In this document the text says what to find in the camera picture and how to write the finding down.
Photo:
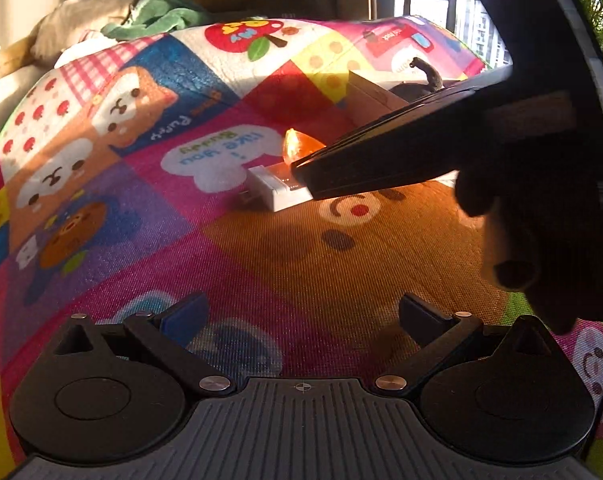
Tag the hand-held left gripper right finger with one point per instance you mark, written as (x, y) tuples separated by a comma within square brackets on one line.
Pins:
[(421, 320)]

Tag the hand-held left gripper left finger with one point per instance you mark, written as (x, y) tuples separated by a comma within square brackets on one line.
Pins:
[(181, 316)]

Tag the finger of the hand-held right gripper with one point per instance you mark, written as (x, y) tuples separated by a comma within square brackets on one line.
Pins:
[(381, 165), (431, 105)]

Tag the black plush cat toy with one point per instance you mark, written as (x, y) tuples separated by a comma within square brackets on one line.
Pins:
[(411, 92)]

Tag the orange plastic toy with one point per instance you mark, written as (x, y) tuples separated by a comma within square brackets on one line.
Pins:
[(301, 147)]

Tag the white rectangular block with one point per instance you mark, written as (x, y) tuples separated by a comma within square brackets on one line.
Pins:
[(276, 190)]

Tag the person's right hand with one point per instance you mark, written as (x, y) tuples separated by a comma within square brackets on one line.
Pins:
[(541, 220)]

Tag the apartment buildings outside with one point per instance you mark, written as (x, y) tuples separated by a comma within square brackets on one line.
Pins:
[(481, 35)]

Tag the colourful printed play mat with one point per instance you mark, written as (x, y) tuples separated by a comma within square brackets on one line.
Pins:
[(131, 210)]

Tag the green towel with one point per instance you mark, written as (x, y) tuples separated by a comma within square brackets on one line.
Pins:
[(156, 15)]

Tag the beige pillow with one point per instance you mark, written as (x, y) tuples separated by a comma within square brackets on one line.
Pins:
[(76, 30)]

